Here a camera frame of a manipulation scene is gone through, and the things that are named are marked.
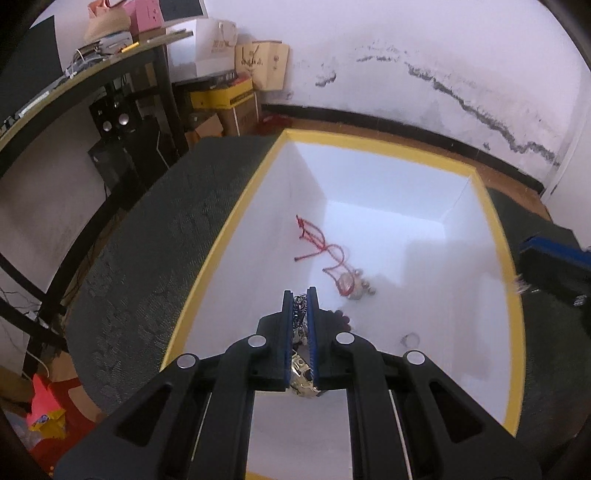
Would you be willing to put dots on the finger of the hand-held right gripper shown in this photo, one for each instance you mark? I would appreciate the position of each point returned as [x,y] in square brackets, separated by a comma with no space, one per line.
[558,279]
[551,243]

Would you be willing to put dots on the open cardboard carton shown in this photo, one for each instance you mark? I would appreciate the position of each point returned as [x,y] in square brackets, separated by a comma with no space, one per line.
[217,124]

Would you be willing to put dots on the black monitor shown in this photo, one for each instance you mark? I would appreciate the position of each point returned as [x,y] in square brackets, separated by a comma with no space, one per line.
[37,55]

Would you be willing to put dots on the black speaker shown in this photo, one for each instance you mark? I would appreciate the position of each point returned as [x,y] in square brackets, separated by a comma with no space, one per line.
[115,120]

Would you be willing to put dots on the black computer case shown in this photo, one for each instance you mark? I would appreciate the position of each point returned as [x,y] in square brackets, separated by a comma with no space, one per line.
[124,161]

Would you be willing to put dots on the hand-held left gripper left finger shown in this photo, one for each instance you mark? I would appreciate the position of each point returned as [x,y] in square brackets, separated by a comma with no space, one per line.
[288,327]

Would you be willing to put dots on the pile of small desk items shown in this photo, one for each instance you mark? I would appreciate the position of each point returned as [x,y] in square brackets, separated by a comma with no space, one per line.
[99,55]

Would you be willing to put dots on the dark patterned rug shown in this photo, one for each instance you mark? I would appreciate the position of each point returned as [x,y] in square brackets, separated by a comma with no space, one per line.
[161,254]

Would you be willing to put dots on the red cloth bag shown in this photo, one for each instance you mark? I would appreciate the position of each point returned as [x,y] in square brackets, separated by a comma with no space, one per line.
[69,452]

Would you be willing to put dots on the black and gold wristwatch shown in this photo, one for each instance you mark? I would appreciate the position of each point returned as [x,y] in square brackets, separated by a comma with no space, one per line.
[302,379]

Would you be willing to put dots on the flat yellow and black box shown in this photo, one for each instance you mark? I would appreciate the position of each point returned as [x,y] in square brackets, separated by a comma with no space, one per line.
[224,94]

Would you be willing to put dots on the dark desk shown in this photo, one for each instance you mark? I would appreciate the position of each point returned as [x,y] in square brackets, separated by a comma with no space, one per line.
[92,64]

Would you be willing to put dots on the white framed dark panel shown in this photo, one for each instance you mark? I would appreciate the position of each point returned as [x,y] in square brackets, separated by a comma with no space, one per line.
[184,8]

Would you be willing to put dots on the pink box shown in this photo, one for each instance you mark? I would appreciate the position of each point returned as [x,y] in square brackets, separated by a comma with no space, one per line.
[145,14]

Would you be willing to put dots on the woven straw bag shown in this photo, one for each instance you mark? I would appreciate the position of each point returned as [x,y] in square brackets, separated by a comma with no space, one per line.
[107,21]

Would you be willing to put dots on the white gift bag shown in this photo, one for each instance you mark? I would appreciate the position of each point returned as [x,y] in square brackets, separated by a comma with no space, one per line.
[203,50]

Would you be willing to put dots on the brown paper bag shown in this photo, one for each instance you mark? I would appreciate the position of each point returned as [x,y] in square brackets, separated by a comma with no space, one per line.
[263,64]

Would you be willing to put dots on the white box with yellow rim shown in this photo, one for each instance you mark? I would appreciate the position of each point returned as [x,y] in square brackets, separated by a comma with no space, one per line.
[392,230]

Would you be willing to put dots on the yellow snack packet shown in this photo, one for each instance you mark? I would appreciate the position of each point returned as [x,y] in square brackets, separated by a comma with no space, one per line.
[46,422]

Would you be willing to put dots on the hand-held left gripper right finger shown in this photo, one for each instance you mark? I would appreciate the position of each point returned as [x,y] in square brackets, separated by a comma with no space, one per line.
[313,327]

